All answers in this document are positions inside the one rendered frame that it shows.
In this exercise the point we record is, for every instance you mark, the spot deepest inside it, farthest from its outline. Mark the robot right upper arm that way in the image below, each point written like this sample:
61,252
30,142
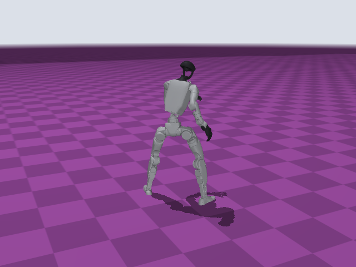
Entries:
194,92

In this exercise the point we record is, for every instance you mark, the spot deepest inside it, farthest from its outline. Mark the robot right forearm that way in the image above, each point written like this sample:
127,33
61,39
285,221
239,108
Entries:
198,117

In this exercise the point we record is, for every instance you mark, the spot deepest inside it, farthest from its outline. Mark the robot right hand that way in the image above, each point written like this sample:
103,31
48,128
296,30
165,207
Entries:
207,131

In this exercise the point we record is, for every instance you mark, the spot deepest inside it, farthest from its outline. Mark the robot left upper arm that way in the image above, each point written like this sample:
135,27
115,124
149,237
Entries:
166,84

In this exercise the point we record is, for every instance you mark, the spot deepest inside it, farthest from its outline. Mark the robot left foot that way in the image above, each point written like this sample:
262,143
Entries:
148,192

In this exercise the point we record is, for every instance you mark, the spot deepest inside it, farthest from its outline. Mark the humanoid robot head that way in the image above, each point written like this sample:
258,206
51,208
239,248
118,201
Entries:
186,66

